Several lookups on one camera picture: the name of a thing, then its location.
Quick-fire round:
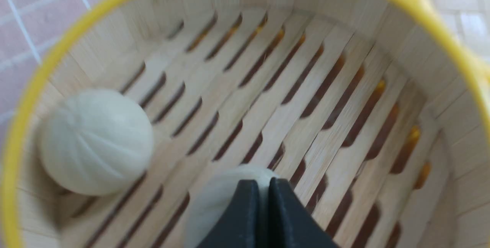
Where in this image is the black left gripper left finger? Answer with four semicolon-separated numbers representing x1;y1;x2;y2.
197;180;260;248

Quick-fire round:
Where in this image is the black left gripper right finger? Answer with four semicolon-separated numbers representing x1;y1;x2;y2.
268;178;338;248

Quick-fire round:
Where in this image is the white steamed bun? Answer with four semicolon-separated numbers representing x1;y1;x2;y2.
38;89;155;196
184;164;278;248

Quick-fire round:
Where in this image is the yellow-rimmed bamboo steamer basket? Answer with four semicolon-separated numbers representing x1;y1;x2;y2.
1;0;489;248

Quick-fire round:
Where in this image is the pink checkered tablecloth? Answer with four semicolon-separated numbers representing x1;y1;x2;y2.
0;0;146;145

